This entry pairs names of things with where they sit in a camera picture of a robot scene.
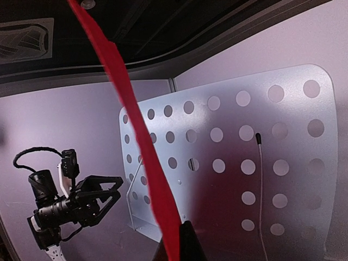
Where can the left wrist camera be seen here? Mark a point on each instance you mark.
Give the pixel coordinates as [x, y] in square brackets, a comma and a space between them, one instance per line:
[68, 170]

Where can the white perforated music stand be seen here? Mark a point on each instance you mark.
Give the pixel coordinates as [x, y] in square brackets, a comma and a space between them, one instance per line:
[252, 161]

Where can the red sheet music paper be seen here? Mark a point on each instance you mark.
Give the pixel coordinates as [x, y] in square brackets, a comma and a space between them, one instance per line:
[162, 200]

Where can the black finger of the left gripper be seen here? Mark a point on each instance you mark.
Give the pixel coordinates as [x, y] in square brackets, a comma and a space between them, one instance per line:
[105, 201]
[92, 185]

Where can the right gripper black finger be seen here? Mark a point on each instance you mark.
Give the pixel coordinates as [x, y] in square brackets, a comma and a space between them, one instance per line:
[190, 248]

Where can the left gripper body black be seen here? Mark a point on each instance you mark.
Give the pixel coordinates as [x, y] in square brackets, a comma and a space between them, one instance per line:
[54, 210]

